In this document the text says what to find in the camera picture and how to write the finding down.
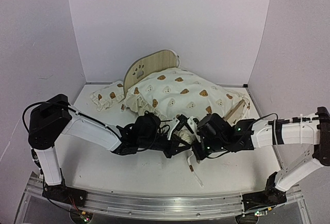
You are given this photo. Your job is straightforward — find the wooden pet bed frame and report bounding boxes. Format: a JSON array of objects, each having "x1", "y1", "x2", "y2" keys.
[{"x1": 122, "y1": 49, "x2": 248, "y2": 124}]

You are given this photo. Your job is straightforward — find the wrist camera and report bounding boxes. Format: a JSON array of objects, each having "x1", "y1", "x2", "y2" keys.
[
  {"x1": 167, "y1": 115, "x2": 188, "y2": 140},
  {"x1": 187, "y1": 116, "x2": 199, "y2": 139}
]

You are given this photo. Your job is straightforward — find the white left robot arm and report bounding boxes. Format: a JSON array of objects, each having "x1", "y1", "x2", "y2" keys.
[{"x1": 22, "y1": 94, "x2": 191, "y2": 206}]

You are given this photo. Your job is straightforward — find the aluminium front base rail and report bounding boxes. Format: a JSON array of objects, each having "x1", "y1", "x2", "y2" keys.
[{"x1": 16, "y1": 178, "x2": 311, "y2": 223}]

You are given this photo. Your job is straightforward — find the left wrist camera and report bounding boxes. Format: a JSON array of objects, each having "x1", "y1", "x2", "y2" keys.
[{"x1": 167, "y1": 115, "x2": 188, "y2": 140}]

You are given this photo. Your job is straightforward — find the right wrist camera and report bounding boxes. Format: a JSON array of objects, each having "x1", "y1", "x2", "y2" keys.
[{"x1": 187, "y1": 116, "x2": 199, "y2": 139}]

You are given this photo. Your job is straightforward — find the small bear print pillow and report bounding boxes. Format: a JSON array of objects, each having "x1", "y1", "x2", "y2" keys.
[{"x1": 90, "y1": 81, "x2": 125, "y2": 112}]

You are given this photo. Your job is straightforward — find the large bear print cushion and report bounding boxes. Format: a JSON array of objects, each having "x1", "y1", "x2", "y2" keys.
[{"x1": 120, "y1": 52, "x2": 252, "y2": 188}]

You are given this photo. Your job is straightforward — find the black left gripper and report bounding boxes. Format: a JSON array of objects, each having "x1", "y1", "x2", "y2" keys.
[{"x1": 139, "y1": 134, "x2": 192, "y2": 159}]

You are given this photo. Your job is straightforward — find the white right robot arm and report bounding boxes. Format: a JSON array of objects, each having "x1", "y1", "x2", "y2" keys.
[{"x1": 192, "y1": 107, "x2": 329, "y2": 212}]

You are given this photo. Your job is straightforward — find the aluminium table edge rail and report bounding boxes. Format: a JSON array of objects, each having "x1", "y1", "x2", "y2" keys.
[{"x1": 86, "y1": 82, "x2": 248, "y2": 88}]

